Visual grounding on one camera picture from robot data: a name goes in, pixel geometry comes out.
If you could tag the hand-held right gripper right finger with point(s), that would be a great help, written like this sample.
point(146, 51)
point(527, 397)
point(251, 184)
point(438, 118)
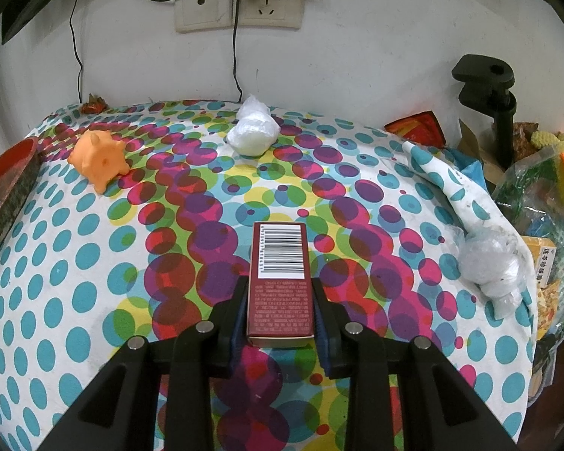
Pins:
point(326, 352)

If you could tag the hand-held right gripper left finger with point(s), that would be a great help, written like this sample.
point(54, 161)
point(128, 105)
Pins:
point(238, 338)

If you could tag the dark red box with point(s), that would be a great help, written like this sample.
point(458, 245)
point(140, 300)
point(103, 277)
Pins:
point(279, 300)

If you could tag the round red tray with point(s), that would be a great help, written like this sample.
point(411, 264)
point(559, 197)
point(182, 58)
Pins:
point(14, 155)

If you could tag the polka dot tablecloth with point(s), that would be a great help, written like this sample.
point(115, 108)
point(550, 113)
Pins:
point(122, 268)

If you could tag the clear crumpled plastic bag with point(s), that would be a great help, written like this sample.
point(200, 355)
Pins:
point(491, 260)

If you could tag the white plastic bag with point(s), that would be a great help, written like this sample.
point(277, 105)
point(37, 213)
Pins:
point(254, 131)

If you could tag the orange toy pig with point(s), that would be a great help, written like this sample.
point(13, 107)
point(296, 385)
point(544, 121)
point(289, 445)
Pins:
point(98, 159)

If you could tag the orange snack packet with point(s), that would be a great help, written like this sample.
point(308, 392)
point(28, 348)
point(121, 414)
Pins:
point(550, 307)

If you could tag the blue plastic wrapper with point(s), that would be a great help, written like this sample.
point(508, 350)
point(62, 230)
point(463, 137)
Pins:
point(470, 171)

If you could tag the yellow carton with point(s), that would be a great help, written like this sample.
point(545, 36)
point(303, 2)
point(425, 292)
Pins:
point(543, 263)

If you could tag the red snack packet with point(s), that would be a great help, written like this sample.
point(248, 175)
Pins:
point(416, 129)

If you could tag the cardboard box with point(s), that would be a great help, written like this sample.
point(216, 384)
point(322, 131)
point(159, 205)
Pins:
point(474, 150)

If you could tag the clear bag with green mesh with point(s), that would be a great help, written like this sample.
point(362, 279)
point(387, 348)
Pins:
point(526, 188)

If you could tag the brown red snack wrapper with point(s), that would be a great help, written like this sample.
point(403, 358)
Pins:
point(93, 105)

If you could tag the brown snack bag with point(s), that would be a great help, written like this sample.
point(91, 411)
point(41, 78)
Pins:
point(524, 141)

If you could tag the black desk clamp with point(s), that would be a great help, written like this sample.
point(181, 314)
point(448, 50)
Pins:
point(503, 122)

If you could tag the yellow knitted toy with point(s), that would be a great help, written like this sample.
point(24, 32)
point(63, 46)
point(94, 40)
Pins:
point(550, 140)

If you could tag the white wall power socket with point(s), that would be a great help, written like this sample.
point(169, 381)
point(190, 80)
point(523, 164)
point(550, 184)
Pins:
point(272, 16)

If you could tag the white wall outlet plate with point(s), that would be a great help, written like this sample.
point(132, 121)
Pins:
point(202, 14)

